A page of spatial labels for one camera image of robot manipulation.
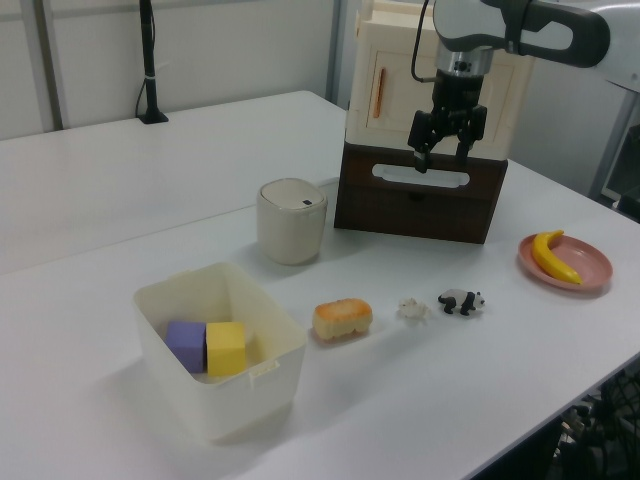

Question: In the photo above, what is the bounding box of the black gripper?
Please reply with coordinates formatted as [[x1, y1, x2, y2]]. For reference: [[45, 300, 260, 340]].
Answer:
[[407, 69, 489, 174]]

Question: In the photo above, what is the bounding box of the toy bread loaf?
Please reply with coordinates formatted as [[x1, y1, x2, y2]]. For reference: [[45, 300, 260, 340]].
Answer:
[[312, 298, 374, 346]]

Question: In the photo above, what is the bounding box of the white plastic basket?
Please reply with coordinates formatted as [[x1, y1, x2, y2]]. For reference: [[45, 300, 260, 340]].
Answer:
[[132, 261, 308, 444]]

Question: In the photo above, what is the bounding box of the cream plastic storage box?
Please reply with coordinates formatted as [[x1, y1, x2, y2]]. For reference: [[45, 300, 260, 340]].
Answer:
[[346, 0, 535, 161]]

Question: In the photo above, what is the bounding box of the dark brown wooden drawer box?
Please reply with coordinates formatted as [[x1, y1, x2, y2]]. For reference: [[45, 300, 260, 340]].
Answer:
[[333, 141, 510, 245]]

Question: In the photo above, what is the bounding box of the yellow toy banana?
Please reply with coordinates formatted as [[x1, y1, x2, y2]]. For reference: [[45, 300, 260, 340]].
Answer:
[[530, 229, 584, 286]]

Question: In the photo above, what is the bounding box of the toy panda figure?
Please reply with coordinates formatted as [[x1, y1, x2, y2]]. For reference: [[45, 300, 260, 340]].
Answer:
[[437, 288, 487, 317]]

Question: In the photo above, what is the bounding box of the small white toy figure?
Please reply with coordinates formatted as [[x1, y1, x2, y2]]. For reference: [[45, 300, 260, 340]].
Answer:
[[397, 297, 432, 324]]

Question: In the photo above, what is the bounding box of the beige lidded trash can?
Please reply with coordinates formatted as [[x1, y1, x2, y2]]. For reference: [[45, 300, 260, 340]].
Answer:
[[256, 177, 329, 266]]

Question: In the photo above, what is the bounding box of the pink plate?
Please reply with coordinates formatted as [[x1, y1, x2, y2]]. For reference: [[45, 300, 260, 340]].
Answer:
[[517, 233, 614, 296]]

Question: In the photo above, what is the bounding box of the black pole stand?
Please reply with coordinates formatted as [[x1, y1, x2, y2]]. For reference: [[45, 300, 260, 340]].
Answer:
[[137, 0, 170, 125]]

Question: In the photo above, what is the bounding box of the yellow foam cube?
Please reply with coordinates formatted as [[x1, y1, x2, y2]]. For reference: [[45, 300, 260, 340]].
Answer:
[[205, 321, 248, 378]]

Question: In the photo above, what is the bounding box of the purple foam cube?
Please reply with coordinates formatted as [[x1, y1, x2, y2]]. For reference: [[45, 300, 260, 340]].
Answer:
[[165, 320, 208, 374]]

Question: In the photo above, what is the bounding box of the white drawer handle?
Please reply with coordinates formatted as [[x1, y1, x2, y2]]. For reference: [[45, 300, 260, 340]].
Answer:
[[372, 163, 472, 190]]

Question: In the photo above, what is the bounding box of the orange strip door handle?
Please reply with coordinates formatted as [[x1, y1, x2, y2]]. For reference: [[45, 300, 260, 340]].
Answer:
[[372, 67, 389, 120]]

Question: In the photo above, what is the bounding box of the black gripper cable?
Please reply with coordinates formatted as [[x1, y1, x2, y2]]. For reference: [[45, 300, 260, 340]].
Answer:
[[410, 0, 439, 84]]

